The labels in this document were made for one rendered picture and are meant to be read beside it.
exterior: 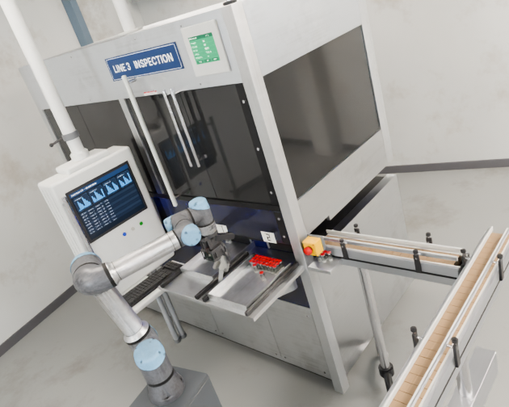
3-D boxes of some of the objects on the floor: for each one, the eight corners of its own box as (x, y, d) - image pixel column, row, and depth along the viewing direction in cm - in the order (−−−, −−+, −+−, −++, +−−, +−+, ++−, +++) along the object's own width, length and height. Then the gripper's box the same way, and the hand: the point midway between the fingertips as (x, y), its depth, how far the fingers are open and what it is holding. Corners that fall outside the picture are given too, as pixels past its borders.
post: (340, 383, 272) (230, 4, 187) (349, 386, 268) (241, 1, 183) (334, 391, 268) (220, 7, 183) (343, 394, 264) (230, 4, 179)
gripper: (193, 237, 196) (209, 278, 205) (208, 240, 190) (224, 282, 199) (208, 226, 202) (222, 266, 210) (221, 228, 196) (237, 270, 204)
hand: (226, 268), depth 206 cm, fingers closed
